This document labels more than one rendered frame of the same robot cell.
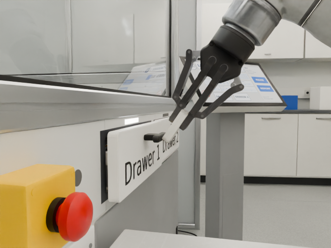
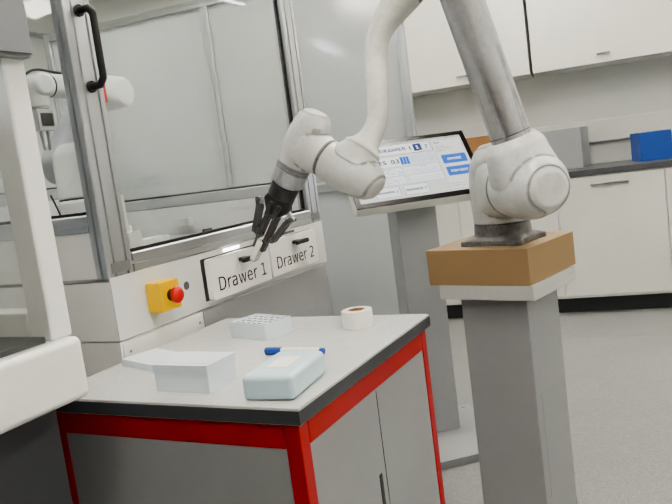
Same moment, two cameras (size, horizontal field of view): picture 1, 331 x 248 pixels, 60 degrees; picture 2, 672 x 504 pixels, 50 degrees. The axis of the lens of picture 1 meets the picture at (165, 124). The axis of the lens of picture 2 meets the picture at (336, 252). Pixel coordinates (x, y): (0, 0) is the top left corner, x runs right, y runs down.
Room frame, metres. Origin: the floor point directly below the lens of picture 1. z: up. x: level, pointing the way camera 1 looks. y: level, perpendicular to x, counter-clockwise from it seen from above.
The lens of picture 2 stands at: (-1.29, -0.74, 1.13)
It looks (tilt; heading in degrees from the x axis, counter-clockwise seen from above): 7 degrees down; 15
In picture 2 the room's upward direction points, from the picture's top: 8 degrees counter-clockwise
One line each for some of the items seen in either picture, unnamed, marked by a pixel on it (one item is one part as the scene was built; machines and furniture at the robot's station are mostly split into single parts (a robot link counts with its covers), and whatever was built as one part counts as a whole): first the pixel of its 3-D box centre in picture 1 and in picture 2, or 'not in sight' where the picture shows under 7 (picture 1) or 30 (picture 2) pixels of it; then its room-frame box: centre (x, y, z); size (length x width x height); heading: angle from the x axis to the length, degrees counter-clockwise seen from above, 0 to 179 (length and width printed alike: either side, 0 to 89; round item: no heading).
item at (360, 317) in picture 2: not in sight; (357, 317); (0.27, -0.35, 0.78); 0.07 x 0.07 x 0.04
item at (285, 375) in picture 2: not in sight; (285, 374); (-0.15, -0.31, 0.78); 0.15 x 0.10 x 0.04; 174
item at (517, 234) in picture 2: not in sight; (506, 230); (0.78, -0.68, 0.89); 0.22 x 0.18 x 0.06; 154
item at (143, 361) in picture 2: not in sight; (154, 359); (0.06, 0.06, 0.77); 0.13 x 0.09 x 0.02; 59
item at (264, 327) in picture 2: not in sight; (260, 326); (0.25, -0.12, 0.78); 0.12 x 0.08 x 0.04; 62
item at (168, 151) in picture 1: (168, 135); (293, 251); (0.88, -0.01, 0.87); 0.29 x 0.02 x 0.11; 168
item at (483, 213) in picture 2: not in sight; (499, 181); (0.75, -0.67, 1.02); 0.18 x 0.16 x 0.22; 24
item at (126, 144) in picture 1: (141, 152); (240, 270); (0.57, 0.05, 0.87); 0.29 x 0.02 x 0.11; 168
